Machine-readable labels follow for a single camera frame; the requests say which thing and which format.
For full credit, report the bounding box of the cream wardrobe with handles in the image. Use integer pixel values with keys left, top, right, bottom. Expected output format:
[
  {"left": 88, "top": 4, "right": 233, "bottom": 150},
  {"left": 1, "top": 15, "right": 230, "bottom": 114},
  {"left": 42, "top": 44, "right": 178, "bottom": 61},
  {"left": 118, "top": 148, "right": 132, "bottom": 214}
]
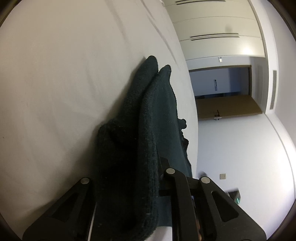
[{"left": 164, "top": 1, "right": 265, "bottom": 61}]

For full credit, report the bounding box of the brown wooden door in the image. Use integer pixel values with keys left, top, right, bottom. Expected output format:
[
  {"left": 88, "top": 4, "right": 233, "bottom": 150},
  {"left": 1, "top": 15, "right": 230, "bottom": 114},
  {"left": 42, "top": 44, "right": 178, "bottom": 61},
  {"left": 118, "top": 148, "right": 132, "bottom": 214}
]
[{"left": 196, "top": 95, "right": 262, "bottom": 120}]

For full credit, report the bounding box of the black floor device green light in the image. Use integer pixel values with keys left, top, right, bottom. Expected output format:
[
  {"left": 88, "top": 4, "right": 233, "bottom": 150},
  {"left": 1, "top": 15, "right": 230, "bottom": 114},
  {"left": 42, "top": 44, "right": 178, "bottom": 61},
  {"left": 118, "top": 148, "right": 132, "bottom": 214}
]
[{"left": 226, "top": 188, "right": 241, "bottom": 204}]

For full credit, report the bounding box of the upper beige wall socket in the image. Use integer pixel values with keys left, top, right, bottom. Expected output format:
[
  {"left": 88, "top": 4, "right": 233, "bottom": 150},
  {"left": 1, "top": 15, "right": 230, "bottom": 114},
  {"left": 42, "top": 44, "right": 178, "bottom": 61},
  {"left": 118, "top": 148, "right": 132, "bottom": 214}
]
[{"left": 219, "top": 173, "right": 226, "bottom": 180}]

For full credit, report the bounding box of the white air vent grille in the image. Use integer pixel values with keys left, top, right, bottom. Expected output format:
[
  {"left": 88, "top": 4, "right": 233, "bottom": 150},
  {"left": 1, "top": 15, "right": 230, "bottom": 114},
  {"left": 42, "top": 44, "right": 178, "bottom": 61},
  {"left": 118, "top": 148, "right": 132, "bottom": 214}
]
[{"left": 270, "top": 70, "right": 278, "bottom": 110}]

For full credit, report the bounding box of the white bed sheet mattress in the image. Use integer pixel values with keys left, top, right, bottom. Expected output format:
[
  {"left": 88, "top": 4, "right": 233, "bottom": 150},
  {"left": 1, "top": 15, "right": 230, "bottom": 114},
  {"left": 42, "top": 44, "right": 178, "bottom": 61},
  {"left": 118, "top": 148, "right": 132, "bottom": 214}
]
[{"left": 1, "top": 1, "right": 198, "bottom": 237}]

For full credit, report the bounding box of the dark green knit sweater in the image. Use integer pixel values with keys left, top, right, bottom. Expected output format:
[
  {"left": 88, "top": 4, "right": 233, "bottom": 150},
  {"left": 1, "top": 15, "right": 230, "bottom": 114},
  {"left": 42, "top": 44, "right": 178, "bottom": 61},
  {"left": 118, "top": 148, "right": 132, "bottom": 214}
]
[{"left": 93, "top": 56, "right": 192, "bottom": 240}]

